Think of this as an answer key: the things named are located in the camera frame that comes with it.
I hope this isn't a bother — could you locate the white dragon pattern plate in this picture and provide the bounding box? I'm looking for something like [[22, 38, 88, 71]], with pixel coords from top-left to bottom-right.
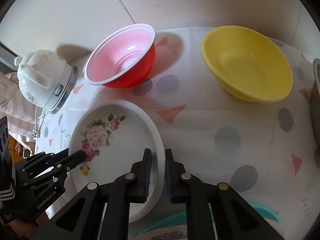
[[135, 225, 188, 240]]

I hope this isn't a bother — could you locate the red pink plastic bowl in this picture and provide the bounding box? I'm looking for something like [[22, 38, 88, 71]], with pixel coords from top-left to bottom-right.
[[84, 23, 156, 88]]

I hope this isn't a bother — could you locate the white oval floral dish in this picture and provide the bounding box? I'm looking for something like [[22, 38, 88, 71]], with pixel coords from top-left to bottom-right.
[[69, 100, 165, 223]]

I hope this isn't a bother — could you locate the white patterned tablecloth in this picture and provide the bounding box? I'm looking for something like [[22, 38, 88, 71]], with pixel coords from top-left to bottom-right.
[[36, 28, 319, 239]]

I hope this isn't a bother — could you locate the stainless steel bowl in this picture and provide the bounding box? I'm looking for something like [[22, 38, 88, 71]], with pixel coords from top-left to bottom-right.
[[310, 58, 320, 147]]

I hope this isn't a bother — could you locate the person left hand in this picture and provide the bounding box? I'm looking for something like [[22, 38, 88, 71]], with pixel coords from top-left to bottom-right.
[[9, 212, 49, 238]]

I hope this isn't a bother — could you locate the yellow plastic bowl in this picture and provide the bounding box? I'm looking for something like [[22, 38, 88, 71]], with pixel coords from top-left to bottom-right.
[[200, 25, 293, 103]]

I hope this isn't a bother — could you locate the teal round plate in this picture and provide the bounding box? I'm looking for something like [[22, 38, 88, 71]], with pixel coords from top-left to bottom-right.
[[137, 203, 284, 237]]

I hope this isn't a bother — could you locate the white ceramic electric kettle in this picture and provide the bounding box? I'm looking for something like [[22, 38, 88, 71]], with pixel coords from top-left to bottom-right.
[[14, 49, 78, 113]]

